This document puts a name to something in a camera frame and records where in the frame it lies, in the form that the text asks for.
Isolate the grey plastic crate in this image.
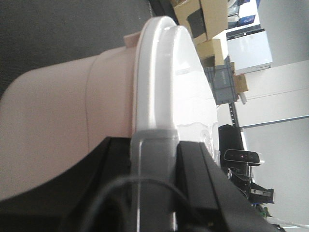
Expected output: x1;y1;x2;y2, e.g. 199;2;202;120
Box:
204;59;238;105

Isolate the large open cardboard box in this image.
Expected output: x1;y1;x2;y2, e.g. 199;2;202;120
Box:
170;0;228;45

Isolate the white box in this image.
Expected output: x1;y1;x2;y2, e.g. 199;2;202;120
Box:
227;29;273;74

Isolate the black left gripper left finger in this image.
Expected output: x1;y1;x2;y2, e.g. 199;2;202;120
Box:
0;137;131;232

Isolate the white lidded plastic bin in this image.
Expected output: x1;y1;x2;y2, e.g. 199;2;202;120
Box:
0;16;219;199

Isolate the black webcam on stand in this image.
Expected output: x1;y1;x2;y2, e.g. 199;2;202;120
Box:
224;149;265;176

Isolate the small cardboard box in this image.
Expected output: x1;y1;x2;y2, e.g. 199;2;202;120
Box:
233;74;249;94

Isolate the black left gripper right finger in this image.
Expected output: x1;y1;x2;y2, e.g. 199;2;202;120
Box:
176;141;278;232

